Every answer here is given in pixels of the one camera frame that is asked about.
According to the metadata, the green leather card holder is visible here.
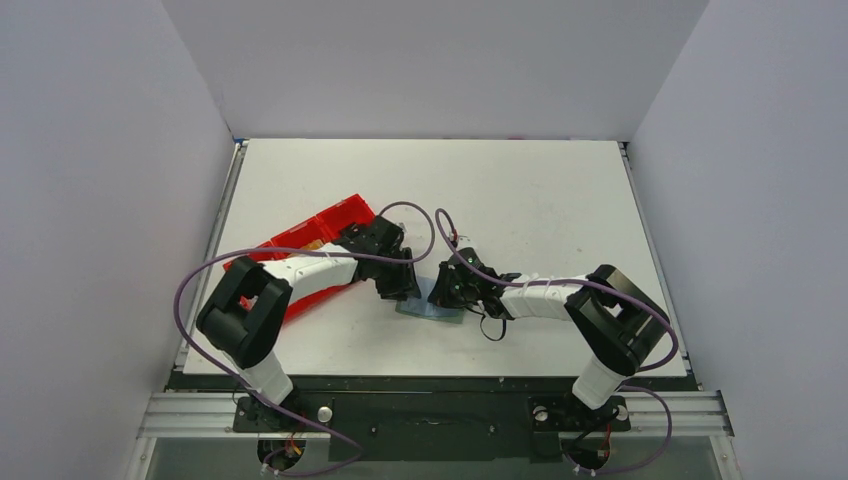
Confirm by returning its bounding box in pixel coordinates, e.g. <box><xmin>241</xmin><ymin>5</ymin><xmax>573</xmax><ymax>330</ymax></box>
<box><xmin>395</xmin><ymin>297</ymin><xmax>464</xmax><ymax>323</ymax></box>

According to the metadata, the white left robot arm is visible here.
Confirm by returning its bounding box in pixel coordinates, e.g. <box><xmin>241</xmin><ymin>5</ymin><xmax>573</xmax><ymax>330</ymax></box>
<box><xmin>196</xmin><ymin>216</ymin><xmax>420</xmax><ymax>430</ymax></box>

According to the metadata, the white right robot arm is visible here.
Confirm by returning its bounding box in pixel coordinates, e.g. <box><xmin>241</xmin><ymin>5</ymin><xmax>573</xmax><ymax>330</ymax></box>
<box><xmin>428</xmin><ymin>247</ymin><xmax>673</xmax><ymax>427</ymax></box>

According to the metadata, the gold card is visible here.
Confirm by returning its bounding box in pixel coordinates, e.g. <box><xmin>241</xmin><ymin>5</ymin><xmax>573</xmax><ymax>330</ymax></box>
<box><xmin>302</xmin><ymin>239</ymin><xmax>324</xmax><ymax>251</ymax></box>

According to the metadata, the red right bin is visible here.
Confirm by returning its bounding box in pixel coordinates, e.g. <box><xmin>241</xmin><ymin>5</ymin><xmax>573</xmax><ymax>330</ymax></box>
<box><xmin>315</xmin><ymin>194</ymin><xmax>375</xmax><ymax>241</ymax></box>

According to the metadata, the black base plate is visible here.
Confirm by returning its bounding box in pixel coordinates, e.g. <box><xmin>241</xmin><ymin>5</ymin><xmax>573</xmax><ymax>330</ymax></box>
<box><xmin>142</xmin><ymin>373</ymin><xmax>695</xmax><ymax>462</ymax></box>

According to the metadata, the aluminium frame rail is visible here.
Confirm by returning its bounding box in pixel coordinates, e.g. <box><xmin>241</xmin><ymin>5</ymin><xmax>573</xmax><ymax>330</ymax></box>
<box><xmin>127</xmin><ymin>384</ymin><xmax>741</xmax><ymax>479</ymax></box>

